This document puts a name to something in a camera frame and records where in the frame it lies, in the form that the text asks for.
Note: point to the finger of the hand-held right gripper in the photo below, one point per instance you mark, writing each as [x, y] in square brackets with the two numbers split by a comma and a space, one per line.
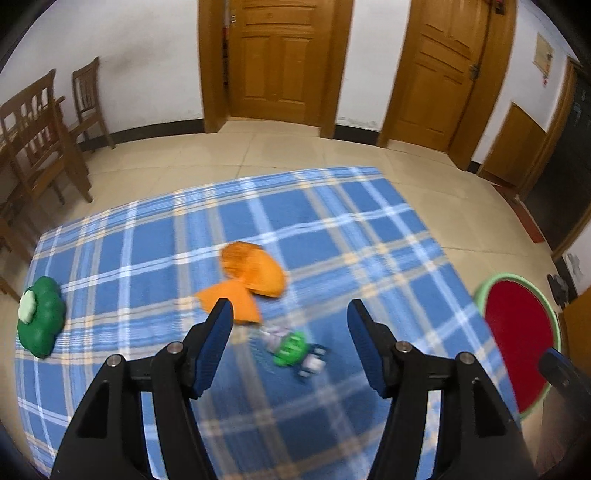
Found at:
[558, 369]

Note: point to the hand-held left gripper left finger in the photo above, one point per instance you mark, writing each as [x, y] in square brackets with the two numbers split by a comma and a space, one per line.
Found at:
[212, 350]

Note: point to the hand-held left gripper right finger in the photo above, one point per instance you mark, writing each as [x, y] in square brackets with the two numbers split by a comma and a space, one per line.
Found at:
[369, 355]

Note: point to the red basin with green rim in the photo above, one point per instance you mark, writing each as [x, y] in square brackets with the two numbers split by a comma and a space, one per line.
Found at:
[517, 332]

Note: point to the small green and white toy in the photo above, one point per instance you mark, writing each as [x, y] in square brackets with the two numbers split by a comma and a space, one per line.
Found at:
[288, 348]

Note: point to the wooden furniture piece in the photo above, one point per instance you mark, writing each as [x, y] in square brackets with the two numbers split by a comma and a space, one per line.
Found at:
[577, 323]

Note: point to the dark shoes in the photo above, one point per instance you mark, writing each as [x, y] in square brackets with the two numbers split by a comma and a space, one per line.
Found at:
[558, 288]

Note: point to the blue plaid blanket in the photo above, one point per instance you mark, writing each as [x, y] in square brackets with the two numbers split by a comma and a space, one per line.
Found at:
[138, 258]

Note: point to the green clover-shaped toy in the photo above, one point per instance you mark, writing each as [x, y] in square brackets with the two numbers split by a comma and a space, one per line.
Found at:
[44, 323]

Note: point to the dark metal door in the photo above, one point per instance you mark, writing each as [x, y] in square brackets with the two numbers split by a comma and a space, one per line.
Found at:
[563, 184]

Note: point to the wooden chair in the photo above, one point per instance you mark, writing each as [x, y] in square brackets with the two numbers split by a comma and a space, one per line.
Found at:
[37, 138]
[90, 97]

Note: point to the wooden panel door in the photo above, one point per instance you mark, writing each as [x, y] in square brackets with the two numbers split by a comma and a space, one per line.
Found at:
[272, 60]
[434, 78]

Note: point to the wooden wall panel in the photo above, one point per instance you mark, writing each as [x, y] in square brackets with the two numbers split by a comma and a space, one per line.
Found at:
[512, 147]

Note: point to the wooden door frame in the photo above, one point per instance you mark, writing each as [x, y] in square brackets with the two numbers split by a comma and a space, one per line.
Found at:
[213, 69]
[496, 92]

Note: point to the beige wall meter box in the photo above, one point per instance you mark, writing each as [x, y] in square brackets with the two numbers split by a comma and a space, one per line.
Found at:
[543, 55]

